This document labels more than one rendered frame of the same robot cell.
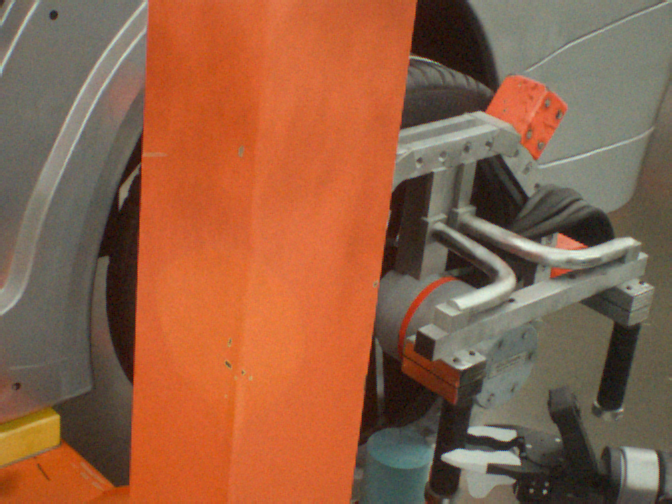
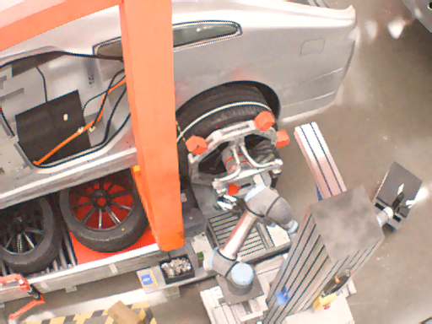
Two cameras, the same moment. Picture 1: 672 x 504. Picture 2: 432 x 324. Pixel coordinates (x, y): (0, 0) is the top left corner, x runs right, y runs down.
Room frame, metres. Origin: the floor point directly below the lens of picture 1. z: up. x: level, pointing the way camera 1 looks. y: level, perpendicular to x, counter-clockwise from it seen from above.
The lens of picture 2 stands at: (-0.10, -0.67, 3.73)
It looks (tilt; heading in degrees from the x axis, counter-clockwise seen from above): 60 degrees down; 22
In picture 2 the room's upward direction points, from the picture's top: 3 degrees clockwise
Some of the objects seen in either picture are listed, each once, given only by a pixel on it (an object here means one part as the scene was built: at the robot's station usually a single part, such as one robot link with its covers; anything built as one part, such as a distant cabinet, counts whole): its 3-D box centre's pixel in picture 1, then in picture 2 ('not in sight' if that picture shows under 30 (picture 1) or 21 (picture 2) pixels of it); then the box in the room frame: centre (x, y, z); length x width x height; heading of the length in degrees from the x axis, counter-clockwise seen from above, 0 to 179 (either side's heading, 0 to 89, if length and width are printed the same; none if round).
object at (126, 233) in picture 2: not in sight; (102, 204); (1.08, 0.63, 0.39); 0.66 x 0.66 x 0.24
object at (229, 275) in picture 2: not in sight; (240, 275); (0.81, -0.48, 0.98); 0.13 x 0.12 x 0.14; 75
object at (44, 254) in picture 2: not in sight; (22, 229); (0.56, 1.14, 0.39); 0.66 x 0.66 x 0.24
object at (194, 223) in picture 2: not in sight; (184, 210); (1.36, 0.12, 0.26); 0.42 x 0.18 x 0.35; 45
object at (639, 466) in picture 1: (630, 477); not in sight; (1.27, -0.39, 0.81); 0.08 x 0.05 x 0.08; 0
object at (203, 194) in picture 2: not in sight; (219, 175); (1.67, 0.00, 0.32); 0.40 x 0.30 x 0.28; 135
